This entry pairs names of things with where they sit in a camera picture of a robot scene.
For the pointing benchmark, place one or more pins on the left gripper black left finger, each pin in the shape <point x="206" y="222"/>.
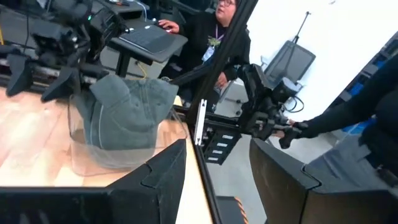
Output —
<point x="155" y="193"/>

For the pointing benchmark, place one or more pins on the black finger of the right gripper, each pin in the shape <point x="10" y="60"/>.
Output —
<point x="62" y="84"/>
<point x="18" y="74"/>

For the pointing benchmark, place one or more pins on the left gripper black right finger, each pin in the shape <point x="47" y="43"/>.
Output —
<point x="286" y="193"/>

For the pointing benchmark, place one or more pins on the green cap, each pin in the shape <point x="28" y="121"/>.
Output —
<point x="130" y="118"/>

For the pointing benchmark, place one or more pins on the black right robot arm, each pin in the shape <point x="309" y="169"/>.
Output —
<point x="105" y="21"/>

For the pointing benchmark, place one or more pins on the person's hand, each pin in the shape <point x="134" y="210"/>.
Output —
<point x="280" y="133"/>
<point x="169" y="25"/>

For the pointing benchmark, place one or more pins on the clear plastic bin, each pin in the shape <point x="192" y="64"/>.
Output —
<point x="93" y="161"/>

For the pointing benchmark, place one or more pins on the dark laptop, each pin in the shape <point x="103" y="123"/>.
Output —
<point x="149" y="39"/>

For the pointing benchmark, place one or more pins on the person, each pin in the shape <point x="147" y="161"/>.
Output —
<point x="199" y="34"/>
<point x="357" y="105"/>

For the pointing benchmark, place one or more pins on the black laptop stand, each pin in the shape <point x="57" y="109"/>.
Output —
<point x="182" y="42"/>

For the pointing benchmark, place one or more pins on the white badge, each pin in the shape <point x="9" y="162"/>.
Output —
<point x="207" y="53"/>

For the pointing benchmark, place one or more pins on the silver frame bracket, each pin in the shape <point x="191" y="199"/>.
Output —
<point x="200" y="121"/>

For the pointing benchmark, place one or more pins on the black aluminium frame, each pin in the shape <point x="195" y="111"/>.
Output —
<point x="230" y="37"/>

